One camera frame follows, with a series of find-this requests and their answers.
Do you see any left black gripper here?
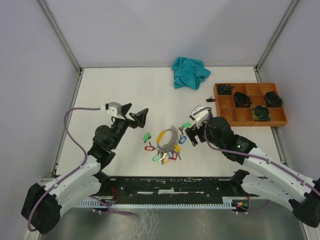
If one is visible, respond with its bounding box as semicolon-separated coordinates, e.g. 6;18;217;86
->
111;103;148;149

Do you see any green tag key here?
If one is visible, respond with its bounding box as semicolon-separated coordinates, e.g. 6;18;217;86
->
143;132;153;146
178;122;192;133

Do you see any blue key tag key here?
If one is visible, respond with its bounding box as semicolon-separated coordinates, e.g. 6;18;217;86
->
179;135;187;144

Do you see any large metal keyring yellow handle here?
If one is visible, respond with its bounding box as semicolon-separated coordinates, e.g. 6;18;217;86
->
152;125;186;165

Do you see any yellow key tag key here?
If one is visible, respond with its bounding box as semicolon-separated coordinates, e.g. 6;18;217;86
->
160;153;170;165

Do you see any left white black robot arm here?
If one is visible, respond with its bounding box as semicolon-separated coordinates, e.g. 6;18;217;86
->
21;102;149;235

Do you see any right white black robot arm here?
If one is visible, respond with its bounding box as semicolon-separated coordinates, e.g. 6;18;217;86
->
185;112;320;228

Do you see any black key tag key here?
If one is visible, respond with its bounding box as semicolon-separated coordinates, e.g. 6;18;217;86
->
205;97;216;103

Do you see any red key tag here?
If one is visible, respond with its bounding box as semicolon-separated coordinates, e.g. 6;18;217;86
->
144;146;155;152

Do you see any teal cloth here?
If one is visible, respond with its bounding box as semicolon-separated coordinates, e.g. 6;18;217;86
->
171;57;211;90

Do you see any wooden compartment tray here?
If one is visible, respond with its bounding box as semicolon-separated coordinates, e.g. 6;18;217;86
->
213;82;288;127

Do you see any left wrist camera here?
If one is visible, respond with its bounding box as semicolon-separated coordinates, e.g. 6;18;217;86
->
100;102;124;119

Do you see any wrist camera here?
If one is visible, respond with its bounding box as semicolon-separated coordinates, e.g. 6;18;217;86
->
100;102;124;119
189;105;212;128

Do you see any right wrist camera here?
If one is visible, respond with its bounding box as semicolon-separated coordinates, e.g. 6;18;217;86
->
189;105;212;128

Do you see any green key tag on ring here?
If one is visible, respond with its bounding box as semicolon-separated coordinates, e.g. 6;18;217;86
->
152;154;163;162

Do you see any black strap bundle top left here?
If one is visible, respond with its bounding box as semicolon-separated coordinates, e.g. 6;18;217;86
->
216;84;235;96

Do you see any black strap bundle middle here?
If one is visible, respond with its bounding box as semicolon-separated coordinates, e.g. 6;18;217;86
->
233;91;253;108

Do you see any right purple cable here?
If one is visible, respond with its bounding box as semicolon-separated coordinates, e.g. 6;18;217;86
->
194;106;316;213

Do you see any purple cable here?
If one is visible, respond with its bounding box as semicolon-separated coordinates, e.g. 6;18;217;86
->
194;106;316;213
27;106;137;231

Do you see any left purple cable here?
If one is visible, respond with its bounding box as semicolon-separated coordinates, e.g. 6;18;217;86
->
27;106;137;231

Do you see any black green strap bundle bottom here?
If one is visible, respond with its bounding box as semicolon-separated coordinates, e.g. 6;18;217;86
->
251;104;272;123

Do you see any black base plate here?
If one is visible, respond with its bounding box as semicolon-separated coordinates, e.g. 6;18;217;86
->
96;176;248;204

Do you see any white cable duct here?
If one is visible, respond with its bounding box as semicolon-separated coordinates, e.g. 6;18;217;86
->
74;197;236;210

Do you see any black strap bundle right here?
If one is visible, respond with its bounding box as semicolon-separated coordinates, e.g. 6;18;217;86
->
264;90;284;107

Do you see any aluminium frame rail left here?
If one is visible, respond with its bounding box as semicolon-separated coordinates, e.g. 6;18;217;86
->
36;0;83;73

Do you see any aluminium frame rail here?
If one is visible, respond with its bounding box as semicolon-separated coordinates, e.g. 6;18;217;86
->
255;0;301;72
36;0;83;73

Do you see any aluminium frame rail right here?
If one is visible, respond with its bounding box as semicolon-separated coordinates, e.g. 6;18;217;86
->
255;0;301;72

